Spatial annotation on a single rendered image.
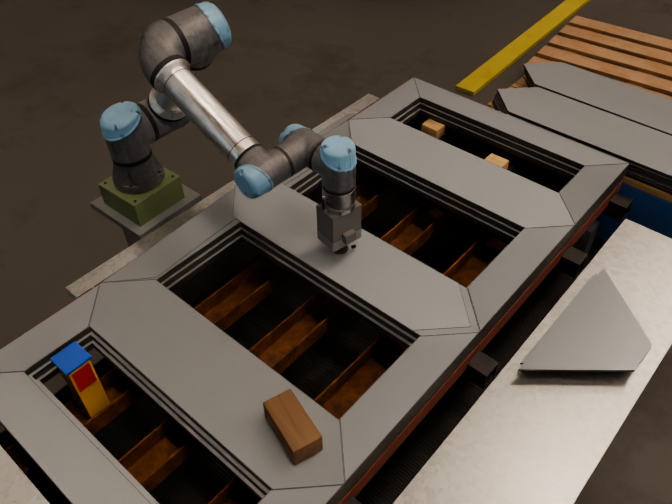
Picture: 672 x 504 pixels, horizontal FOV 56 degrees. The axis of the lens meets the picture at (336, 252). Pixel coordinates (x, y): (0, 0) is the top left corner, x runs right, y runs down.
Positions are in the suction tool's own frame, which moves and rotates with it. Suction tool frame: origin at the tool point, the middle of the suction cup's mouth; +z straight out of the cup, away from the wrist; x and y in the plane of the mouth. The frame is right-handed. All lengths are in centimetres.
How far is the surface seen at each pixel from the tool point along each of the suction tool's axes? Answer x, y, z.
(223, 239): 21.9, -19.8, 0.5
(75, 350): 8, -62, -3
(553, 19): 154, 302, 83
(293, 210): 18.4, -0.8, -1.2
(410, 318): -26.9, -1.3, -1.3
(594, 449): -69, 12, 10
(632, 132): -14, 100, 0
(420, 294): -23.2, 5.2, -1.3
